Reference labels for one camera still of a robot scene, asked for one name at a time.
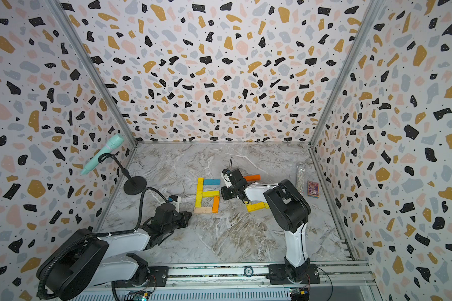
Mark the black microphone stand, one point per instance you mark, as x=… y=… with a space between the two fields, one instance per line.
x=134 y=185

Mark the pink card box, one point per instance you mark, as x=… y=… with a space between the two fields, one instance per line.
x=313 y=189

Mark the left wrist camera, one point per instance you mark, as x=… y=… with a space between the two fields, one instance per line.
x=175 y=201

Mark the teal block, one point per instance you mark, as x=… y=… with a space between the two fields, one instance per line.
x=212 y=182

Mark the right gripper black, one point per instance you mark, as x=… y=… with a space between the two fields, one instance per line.
x=226 y=194

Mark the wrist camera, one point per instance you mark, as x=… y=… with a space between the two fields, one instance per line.
x=175 y=201
x=226 y=176

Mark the yellow block front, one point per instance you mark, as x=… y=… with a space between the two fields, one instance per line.
x=255 y=207

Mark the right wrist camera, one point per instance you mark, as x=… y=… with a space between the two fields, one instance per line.
x=226 y=176

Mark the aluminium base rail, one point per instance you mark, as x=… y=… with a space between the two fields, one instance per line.
x=343 y=280

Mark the mint green microphone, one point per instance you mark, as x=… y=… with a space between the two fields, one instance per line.
x=112 y=144

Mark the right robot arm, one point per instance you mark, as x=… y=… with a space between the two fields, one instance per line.
x=289 y=209

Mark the glitter tube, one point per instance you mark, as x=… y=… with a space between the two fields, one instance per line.
x=300 y=178

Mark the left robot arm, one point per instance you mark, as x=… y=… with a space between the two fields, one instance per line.
x=88 y=259

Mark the orange block small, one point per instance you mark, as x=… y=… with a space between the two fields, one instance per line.
x=216 y=204

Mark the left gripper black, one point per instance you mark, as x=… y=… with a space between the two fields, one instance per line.
x=184 y=215

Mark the beige wooden block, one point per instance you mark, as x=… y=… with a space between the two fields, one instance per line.
x=203 y=210

